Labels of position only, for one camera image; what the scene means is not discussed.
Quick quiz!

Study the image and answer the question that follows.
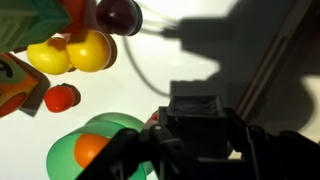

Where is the green translucent bowl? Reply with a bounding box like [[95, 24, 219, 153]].
[[45, 112, 156, 180]]

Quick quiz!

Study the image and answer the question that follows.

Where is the yellow toy lemon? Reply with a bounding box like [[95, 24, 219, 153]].
[[26, 37, 73, 76], [65, 28, 118, 74]]

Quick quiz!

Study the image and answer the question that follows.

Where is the small red toy fruit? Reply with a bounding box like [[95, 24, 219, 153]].
[[43, 83, 82, 114]]

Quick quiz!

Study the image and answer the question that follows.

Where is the orange toy fruit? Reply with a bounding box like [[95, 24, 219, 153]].
[[73, 133, 111, 169]]

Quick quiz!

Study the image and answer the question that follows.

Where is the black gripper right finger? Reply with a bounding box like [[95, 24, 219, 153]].
[[213, 107, 320, 180]]

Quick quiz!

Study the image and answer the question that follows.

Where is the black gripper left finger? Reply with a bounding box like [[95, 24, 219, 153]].
[[76, 122, 201, 180]]

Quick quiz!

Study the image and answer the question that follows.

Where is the dark red toy plum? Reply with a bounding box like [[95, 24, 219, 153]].
[[95, 0, 144, 37]]

